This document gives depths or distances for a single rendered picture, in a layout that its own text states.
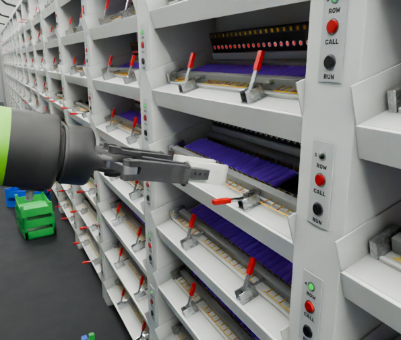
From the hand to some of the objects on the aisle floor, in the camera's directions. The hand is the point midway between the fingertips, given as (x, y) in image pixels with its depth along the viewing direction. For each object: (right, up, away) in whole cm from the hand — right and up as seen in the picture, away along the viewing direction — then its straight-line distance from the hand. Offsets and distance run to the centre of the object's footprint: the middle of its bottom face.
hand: (200, 170), depth 60 cm
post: (-7, -81, +87) cm, 119 cm away
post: (+26, -98, +27) cm, 104 cm away
